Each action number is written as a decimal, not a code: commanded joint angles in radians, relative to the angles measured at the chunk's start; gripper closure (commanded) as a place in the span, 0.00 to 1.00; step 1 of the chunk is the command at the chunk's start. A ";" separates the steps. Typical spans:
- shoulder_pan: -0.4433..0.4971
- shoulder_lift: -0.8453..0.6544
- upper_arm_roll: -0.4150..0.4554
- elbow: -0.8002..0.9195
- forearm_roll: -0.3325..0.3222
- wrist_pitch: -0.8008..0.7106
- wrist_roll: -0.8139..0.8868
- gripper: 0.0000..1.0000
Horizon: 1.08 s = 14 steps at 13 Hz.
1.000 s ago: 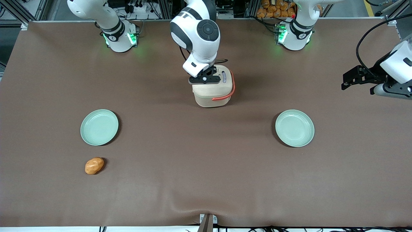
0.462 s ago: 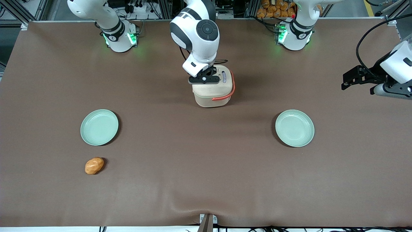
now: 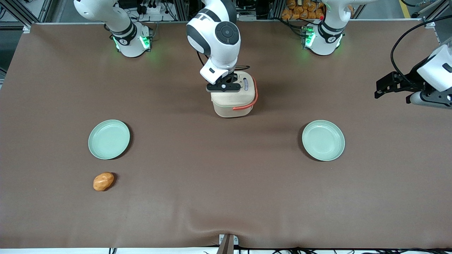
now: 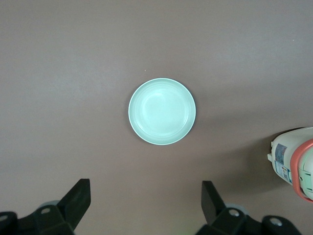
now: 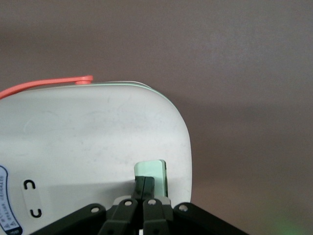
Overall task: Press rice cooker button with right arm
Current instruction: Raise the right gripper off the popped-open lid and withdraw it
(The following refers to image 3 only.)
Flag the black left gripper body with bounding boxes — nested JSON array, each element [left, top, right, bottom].
[[400, 63, 430, 93]]

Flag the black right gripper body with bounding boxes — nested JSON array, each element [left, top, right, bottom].
[[218, 72, 239, 85]]

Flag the beige rice cooker orange handle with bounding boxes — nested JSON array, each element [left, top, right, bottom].
[[211, 71, 258, 118]]

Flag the pale green plate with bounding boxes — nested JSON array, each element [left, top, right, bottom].
[[302, 120, 345, 162], [88, 120, 131, 160]]

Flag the brown table cover cloth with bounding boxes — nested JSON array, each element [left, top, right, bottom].
[[0, 19, 452, 249]]

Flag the bag of orange bread rolls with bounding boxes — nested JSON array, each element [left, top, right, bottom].
[[281, 0, 326, 20]]

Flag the white power strip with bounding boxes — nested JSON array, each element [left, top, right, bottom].
[[141, 3, 171, 15]]

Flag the orange-brown bread roll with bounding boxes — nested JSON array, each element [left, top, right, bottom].
[[93, 172, 115, 192]]

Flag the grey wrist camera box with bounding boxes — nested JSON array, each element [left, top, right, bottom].
[[406, 91, 452, 109]]

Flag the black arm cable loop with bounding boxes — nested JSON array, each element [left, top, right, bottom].
[[390, 14, 452, 83]]

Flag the metal table edge bracket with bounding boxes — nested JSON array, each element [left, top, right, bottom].
[[218, 234, 239, 254]]

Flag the aluminium frame strut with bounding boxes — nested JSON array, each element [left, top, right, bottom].
[[0, 0, 53, 29]]

